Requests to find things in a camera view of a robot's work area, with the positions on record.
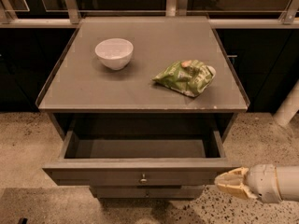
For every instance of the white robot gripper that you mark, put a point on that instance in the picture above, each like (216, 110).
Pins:
(261, 182)

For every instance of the grey top drawer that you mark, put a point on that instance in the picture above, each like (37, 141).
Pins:
(139, 162)

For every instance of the grey drawer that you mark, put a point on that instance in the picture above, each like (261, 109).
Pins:
(139, 162)
(143, 192)

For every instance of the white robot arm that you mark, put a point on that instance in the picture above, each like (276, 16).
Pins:
(288, 182)

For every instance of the grey bottom drawer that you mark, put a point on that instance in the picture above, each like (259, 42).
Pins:
(143, 192)

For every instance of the grey drawer cabinet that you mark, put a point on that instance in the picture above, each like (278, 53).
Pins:
(81, 84)

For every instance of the green snack bag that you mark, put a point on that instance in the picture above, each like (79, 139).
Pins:
(189, 78)

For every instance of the white ceramic bowl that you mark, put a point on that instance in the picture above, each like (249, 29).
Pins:
(114, 53)

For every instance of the metal railing frame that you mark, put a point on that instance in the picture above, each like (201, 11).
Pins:
(221, 14)

